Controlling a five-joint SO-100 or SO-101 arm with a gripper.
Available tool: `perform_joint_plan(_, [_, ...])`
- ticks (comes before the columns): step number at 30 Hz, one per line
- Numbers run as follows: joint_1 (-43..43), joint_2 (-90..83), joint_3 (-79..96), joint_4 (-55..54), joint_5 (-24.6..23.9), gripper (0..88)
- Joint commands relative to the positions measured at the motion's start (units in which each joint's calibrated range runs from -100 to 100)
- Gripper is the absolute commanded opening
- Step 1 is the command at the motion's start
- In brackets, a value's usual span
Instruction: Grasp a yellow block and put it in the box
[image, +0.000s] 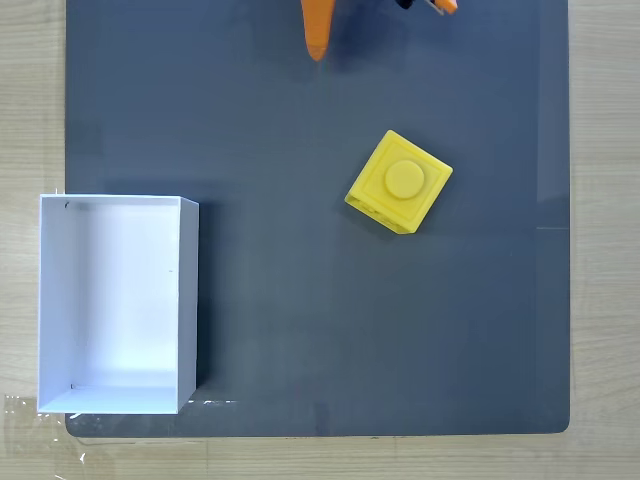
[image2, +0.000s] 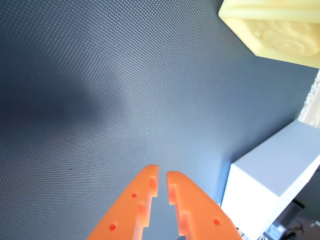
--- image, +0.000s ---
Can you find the white open cardboard box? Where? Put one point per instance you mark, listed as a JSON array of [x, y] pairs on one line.
[[110, 300]]

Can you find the dark grey table mat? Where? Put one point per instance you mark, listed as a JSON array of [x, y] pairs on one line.
[[320, 310]]

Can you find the clear adhesive tape strip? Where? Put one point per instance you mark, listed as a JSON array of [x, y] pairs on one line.
[[30, 435]]

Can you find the yellow toy building block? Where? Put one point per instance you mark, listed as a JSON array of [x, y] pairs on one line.
[[400, 182]]

